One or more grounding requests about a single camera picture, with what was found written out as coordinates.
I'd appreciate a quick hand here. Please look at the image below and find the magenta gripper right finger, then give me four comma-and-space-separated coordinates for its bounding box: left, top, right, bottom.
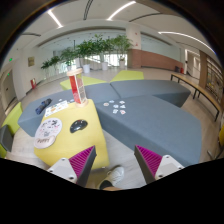
134, 145, 183, 184

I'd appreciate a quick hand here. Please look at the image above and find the printed leaflet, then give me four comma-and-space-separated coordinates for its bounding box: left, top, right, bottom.
45, 101, 68, 117

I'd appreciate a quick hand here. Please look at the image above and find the large grey ottoman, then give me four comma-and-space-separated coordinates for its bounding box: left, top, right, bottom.
95, 96, 202, 167

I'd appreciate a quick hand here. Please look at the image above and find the white sneaker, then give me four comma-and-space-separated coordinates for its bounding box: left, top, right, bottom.
98, 166, 124, 190

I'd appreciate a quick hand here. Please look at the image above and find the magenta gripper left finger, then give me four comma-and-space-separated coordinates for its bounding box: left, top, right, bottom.
48, 146, 96, 187

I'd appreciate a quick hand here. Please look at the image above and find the lime green far ottoman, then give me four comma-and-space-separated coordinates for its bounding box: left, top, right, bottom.
112, 70, 144, 82

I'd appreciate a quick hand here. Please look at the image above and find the red white display stand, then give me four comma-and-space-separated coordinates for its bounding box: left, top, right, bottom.
67, 68, 88, 107

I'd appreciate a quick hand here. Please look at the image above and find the black computer mouse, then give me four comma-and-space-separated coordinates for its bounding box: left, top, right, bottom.
70, 119, 88, 133

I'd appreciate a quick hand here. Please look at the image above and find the grey ottoman left section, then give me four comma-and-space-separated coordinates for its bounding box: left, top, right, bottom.
18, 83, 119, 137

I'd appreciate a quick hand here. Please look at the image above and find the grey ottoman section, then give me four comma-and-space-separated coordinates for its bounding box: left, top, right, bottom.
18, 83, 119, 137
110, 80, 191, 107

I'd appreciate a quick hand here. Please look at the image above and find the green floor seat left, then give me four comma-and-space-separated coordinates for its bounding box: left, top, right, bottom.
0, 103, 23, 158

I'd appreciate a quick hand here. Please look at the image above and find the round white mouse pad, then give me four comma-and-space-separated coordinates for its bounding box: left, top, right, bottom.
35, 118, 62, 139

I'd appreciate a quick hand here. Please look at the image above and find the red fire extinguisher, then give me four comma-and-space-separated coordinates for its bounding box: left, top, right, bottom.
30, 78, 37, 89

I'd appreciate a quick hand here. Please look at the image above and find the grey ottoman far section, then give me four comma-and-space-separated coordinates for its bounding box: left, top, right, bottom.
110, 80, 191, 107

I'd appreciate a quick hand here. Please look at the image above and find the potted plant centre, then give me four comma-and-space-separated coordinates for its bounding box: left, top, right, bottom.
77, 40, 95, 74

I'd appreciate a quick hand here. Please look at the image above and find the potted plant left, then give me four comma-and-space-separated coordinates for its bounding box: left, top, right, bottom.
61, 48, 77, 71

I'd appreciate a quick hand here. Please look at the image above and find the yellow ottoman seat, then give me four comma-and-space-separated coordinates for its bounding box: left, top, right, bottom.
34, 99, 109, 169

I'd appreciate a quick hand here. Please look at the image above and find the potted plant right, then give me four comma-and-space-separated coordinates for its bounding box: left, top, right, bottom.
113, 35, 133, 69

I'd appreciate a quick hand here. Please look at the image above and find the small round puppy coaster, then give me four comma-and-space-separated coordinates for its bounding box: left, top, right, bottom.
34, 136, 56, 149

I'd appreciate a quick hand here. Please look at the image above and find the lime green ottoman behind stand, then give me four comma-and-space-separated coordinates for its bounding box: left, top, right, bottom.
59, 75, 108, 91

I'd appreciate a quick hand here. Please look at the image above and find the long wooden bench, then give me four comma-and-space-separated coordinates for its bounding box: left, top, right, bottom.
170, 73, 222, 118

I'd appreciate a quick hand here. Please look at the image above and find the dark blue folded cloth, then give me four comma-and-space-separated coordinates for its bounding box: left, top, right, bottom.
35, 98, 52, 115

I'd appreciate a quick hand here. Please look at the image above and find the potted plant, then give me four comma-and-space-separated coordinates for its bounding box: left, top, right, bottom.
77, 40, 95, 74
113, 35, 133, 69
61, 48, 77, 71

